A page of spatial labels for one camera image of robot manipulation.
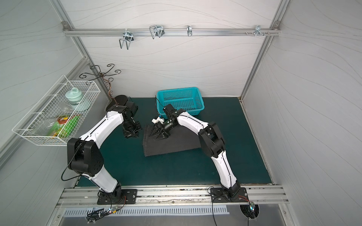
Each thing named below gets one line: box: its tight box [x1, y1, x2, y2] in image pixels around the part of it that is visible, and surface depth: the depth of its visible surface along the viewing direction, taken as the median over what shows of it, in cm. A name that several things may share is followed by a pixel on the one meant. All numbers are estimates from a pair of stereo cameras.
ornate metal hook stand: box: [79, 64, 122, 105], surface depth 95 cm
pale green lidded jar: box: [65, 87, 90, 112], surface depth 68 cm
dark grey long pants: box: [143, 124, 202, 157], surface depth 91 cm
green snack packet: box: [48, 114, 80, 138], surface depth 63 cm
